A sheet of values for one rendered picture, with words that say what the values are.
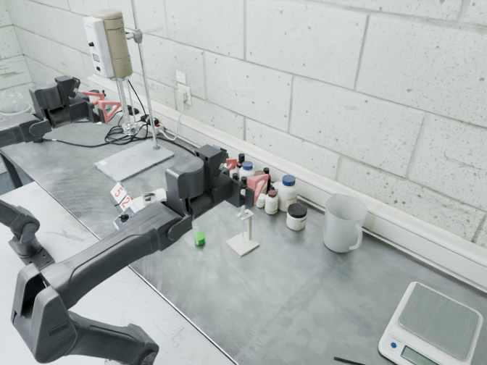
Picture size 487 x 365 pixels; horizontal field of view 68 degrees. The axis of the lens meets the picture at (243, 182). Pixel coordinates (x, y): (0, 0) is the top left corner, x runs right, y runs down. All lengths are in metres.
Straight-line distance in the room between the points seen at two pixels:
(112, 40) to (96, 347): 1.05
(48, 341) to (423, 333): 0.83
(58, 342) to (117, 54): 1.06
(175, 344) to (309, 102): 0.85
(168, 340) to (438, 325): 0.69
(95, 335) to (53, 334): 0.11
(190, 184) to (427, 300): 0.73
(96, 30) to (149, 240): 0.93
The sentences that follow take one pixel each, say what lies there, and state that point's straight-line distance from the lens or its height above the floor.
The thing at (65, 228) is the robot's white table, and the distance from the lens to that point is 1.42.
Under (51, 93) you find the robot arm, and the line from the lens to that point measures 1.15.
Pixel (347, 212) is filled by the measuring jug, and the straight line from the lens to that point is 1.26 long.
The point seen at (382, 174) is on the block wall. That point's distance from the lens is 1.24.
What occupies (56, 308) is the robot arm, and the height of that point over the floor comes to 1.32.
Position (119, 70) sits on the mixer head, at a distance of 1.49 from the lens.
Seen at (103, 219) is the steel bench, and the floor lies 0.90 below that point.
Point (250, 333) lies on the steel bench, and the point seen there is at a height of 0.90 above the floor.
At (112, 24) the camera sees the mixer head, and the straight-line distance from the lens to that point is 1.45.
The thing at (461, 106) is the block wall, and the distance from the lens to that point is 1.09.
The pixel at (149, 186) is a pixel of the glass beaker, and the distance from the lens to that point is 1.26.
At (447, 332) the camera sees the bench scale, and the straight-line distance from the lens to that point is 1.09.
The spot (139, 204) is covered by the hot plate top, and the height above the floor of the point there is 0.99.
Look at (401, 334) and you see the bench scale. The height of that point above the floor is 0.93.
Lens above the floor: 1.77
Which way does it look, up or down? 36 degrees down
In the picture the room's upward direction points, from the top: straight up
